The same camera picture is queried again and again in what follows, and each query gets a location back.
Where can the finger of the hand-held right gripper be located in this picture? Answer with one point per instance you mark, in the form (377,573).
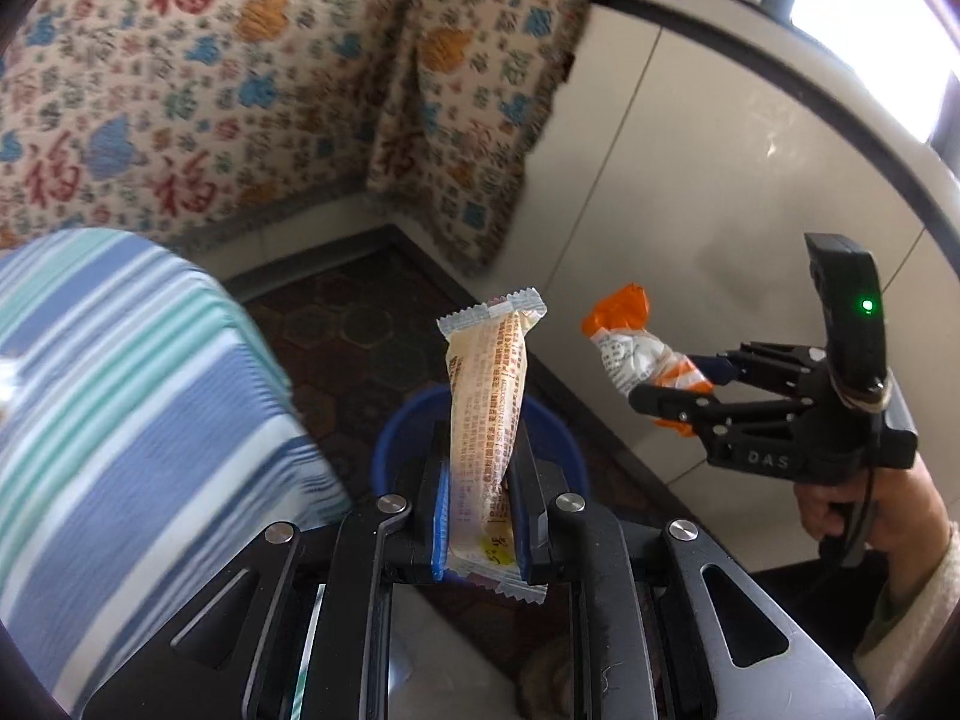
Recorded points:
(667,399)
(765,358)

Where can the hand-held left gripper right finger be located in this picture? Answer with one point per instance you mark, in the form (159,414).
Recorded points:
(526,517)

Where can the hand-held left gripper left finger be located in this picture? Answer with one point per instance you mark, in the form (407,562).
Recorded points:
(441,517)

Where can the orange white snack wrapper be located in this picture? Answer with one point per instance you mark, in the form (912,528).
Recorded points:
(637,360)

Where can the blue plastic bin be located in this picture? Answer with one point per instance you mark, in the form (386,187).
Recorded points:
(394,439)

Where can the beige snack wrapper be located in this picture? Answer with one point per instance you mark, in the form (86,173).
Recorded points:
(487,405)

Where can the person's right forearm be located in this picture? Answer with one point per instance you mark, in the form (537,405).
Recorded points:
(922,615)

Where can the person's right hand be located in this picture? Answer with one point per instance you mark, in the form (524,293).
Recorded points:
(907,510)

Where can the blue striped tablecloth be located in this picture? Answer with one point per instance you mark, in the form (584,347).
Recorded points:
(150,427)

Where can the printed armrest cloth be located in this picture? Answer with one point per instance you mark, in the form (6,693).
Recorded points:
(465,127)

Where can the printed sofa blanket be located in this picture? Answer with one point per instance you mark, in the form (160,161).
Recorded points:
(187,90)

